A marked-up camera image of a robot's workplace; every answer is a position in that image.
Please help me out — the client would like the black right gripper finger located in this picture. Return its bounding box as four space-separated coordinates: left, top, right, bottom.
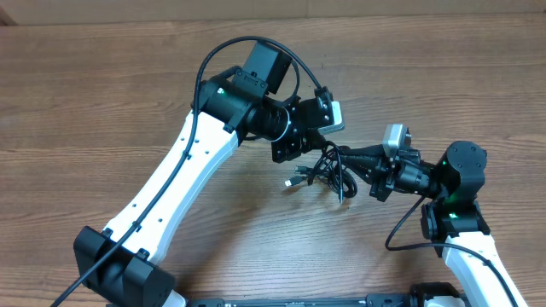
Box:
340 144 385 156
340 155 384 185

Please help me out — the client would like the black USB-C cable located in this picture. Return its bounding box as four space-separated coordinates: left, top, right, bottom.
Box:
311 140 359 205

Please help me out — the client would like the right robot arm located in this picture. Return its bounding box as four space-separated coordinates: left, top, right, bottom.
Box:
339 141 526 306

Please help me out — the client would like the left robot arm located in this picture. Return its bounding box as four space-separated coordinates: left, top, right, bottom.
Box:
73 37 343 306

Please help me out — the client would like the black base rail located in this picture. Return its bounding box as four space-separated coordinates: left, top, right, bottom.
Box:
187 293 419 307

